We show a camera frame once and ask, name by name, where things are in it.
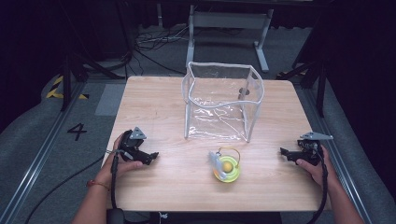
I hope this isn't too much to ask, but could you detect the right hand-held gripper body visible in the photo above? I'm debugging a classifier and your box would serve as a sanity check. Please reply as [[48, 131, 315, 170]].
[[285, 131, 334, 166]]

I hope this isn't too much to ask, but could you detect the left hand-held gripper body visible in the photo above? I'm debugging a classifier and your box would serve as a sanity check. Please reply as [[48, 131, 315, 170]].
[[119, 126, 152, 165]]

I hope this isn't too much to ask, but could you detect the yellow-green toy teapot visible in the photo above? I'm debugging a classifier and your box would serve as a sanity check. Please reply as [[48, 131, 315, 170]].
[[207, 147, 242, 184]]

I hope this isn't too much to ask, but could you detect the clear plastic storage bag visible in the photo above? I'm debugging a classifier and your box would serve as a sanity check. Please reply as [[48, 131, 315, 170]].
[[181, 61, 265, 144]]

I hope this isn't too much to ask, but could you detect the person's left hand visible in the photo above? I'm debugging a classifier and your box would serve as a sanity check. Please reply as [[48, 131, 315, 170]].
[[94, 133, 145, 189]]

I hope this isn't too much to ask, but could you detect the person's right hand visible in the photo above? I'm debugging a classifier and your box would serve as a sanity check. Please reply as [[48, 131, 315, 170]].
[[295, 145, 340, 189]]

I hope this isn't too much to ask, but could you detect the black tripod stand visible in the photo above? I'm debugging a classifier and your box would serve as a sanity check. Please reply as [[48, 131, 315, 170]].
[[59, 0, 126, 112], [276, 12, 332, 119]]

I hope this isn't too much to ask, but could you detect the yellow-black floor tape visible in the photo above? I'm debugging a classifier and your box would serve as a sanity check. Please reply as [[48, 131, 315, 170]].
[[45, 76, 90, 101]]

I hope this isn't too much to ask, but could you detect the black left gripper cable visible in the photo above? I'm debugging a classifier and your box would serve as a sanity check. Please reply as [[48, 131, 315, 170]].
[[23, 148, 135, 224]]

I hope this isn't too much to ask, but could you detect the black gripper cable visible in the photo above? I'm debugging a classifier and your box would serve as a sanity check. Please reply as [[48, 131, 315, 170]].
[[306, 141, 331, 224], [23, 148, 135, 224]]

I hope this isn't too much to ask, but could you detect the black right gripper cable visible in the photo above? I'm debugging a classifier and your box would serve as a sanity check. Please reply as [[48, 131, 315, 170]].
[[306, 141, 331, 224]]

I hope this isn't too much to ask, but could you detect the red bracelet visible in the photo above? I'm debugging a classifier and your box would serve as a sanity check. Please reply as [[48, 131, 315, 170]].
[[86, 179, 111, 192]]

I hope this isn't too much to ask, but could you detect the bundle of floor cables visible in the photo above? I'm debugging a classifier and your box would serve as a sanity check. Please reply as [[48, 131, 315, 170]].
[[102, 24, 244, 79]]

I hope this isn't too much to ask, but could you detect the grey metal table frame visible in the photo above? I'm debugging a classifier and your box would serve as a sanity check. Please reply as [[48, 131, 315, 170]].
[[185, 5, 275, 74]]

